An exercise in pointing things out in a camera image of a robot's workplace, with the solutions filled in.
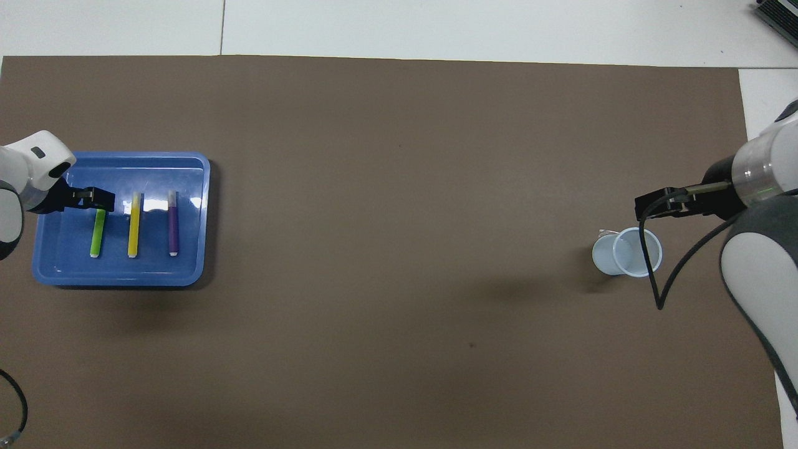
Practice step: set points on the yellow pen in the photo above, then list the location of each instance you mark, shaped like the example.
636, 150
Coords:
134, 231

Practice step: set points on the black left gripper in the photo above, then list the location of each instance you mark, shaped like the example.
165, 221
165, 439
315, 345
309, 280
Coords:
59, 199

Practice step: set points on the dark grey ribbed device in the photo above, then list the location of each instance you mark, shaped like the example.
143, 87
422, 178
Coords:
782, 15

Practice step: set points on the green pen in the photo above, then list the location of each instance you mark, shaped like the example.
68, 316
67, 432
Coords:
97, 237

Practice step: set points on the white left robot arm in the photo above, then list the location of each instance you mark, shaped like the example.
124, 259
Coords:
25, 162

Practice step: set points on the blue plastic tray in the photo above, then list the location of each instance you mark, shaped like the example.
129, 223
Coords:
68, 249

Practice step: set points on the translucent plastic cup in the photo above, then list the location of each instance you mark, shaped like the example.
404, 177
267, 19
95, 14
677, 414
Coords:
608, 255

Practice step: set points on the brown table mat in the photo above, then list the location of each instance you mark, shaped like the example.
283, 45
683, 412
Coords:
399, 249

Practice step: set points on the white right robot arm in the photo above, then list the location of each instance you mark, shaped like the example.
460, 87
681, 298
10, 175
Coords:
760, 268

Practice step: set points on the purple pen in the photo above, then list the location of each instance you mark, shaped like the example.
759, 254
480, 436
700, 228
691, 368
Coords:
173, 231

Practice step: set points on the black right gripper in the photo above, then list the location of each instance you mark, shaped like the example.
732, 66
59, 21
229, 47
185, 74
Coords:
720, 199

